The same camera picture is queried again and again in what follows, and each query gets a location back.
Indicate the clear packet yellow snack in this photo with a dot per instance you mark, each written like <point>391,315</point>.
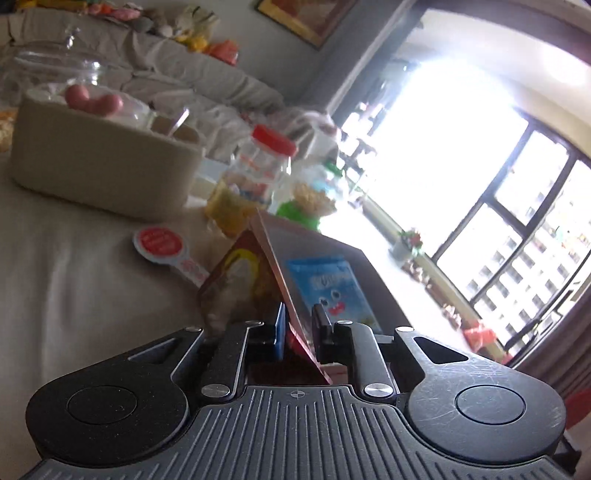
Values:
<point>228,210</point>

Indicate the pink egg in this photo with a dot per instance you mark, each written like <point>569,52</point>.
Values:
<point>77,96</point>
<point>108,105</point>

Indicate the beige oval container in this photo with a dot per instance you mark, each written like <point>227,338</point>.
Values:
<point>101,161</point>

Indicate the grey curtain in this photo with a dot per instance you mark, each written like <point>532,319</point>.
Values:
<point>369,55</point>

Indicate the red round object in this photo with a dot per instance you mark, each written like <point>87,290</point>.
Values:
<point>579,408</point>

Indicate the pink cardboard box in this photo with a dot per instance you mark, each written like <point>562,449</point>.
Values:
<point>300,244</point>

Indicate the round red white tag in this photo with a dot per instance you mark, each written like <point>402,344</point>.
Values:
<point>157,242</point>

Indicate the white tablecloth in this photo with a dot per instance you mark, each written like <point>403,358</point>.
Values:
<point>69,286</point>

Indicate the gold framed red picture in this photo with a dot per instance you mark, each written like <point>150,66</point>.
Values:
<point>309,16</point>

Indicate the blue white snack packet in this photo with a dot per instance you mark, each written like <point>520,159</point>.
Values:
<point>332,286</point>

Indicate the red yellow snack packet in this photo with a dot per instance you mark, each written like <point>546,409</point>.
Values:
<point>235,277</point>

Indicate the green gumball machine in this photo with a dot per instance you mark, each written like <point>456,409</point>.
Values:
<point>309,198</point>

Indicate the black window frame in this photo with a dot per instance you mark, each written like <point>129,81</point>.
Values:
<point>508,203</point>

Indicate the spoon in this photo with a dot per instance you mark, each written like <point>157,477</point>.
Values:
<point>179,122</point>

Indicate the canvas tote bag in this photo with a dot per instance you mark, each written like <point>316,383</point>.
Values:
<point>198,18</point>

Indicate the grey sofa cover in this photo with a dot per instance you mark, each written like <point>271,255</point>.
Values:
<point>184,74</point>

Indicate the grey plush toy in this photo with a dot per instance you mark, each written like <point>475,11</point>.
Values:
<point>152,23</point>

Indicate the potted flowering plant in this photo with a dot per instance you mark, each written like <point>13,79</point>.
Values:
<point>408,242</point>

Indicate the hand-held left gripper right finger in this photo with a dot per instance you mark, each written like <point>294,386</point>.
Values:
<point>320,330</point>

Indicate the pink plush toy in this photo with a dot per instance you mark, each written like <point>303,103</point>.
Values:
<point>106,9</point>

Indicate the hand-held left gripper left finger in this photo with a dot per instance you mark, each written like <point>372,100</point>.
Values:
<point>280,332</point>

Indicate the clear jar red lid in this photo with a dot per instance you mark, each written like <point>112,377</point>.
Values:
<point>265,166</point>

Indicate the yellow plush toy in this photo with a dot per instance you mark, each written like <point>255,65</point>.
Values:
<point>194,41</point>

